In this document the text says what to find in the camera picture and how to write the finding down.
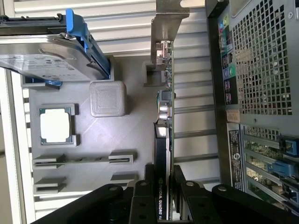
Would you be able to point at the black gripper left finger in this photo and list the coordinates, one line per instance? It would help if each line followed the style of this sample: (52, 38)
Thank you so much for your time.
(142, 203)

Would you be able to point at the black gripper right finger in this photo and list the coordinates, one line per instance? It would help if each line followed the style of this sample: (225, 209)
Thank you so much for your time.
(201, 205)

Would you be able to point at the green graphics card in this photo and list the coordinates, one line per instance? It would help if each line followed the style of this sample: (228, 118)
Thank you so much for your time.
(162, 149)

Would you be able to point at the grey plastic parts rack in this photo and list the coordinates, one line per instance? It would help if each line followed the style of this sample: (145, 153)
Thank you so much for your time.
(112, 140)

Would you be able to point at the bare green RAM stick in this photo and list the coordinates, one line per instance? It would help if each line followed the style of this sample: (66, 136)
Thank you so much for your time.
(81, 160)

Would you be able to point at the blue slot retainer clip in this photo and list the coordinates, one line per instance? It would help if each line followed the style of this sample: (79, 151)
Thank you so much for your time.
(282, 169)
(289, 145)

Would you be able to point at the open black PC case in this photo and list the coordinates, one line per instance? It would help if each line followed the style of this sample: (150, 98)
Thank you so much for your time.
(216, 93)

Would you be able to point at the silver CPU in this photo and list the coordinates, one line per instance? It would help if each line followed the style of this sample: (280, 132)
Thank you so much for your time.
(54, 126)

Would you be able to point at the hard disk in blue carrier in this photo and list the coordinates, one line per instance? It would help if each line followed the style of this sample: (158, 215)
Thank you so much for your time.
(46, 63)

